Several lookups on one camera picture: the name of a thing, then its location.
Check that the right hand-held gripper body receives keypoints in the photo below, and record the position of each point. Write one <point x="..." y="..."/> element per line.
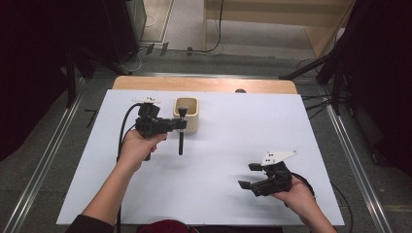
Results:
<point x="275" y="179"/>

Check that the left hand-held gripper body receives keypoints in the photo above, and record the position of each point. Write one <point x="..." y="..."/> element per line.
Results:
<point x="150" y="124"/>

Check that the beige square cup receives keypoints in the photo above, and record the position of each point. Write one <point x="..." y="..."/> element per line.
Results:
<point x="191" y="121"/>

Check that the black makeup brush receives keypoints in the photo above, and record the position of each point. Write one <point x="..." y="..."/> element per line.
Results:
<point x="180" y="144"/>

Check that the person's left hand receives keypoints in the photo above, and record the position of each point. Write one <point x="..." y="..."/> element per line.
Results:
<point x="137" y="149"/>

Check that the person's right hand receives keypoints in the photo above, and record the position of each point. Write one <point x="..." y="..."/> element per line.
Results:
<point x="299" y="197"/>

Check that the white table sheet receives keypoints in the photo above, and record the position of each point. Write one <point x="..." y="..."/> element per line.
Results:
<point x="210" y="187"/>

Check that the wooden table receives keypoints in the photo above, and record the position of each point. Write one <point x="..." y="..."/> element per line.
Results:
<point x="194" y="84"/>

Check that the black tape mark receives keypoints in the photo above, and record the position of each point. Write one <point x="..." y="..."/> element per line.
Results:
<point x="93" y="115"/>

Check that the dark round table grommet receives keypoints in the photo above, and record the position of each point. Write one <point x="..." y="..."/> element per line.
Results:
<point x="240" y="91"/>

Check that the person's dark red clothing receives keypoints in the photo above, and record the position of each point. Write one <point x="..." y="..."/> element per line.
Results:
<point x="165" y="226"/>

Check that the black metal stand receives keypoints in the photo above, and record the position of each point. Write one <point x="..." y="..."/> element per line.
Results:
<point x="71" y="81"/>

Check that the black cabinet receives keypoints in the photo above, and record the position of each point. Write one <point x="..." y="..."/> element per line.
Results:
<point x="124" y="29"/>

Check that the black tripod stand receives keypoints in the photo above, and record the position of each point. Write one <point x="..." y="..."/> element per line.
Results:
<point x="336" y="81"/>

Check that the person's dark sleeve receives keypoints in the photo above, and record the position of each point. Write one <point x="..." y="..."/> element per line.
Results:
<point x="90" y="225"/>

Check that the dark curtain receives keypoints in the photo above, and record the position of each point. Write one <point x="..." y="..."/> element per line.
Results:
<point x="382" y="81"/>
<point x="32" y="64"/>

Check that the light wooden shelf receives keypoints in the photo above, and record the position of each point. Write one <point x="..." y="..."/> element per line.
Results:
<point x="275" y="9"/>

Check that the metal floor rail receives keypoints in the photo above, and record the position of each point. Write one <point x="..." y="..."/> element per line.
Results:
<point x="42" y="165"/>
<point x="356" y="161"/>

